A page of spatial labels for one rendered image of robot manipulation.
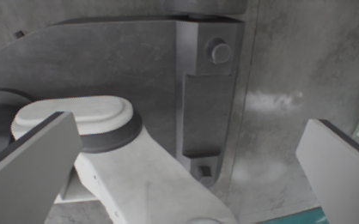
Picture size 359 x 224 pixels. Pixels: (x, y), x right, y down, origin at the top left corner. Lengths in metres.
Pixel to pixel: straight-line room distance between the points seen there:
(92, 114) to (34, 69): 0.21
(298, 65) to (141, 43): 0.59
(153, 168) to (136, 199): 0.06
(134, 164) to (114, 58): 0.24
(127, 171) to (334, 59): 0.84
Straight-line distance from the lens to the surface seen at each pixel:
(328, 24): 0.87
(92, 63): 0.47
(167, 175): 0.30
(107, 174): 0.31
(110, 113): 0.35
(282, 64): 0.80
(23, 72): 0.53
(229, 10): 0.45
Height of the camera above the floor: 0.61
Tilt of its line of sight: 58 degrees down
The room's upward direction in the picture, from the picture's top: 162 degrees clockwise
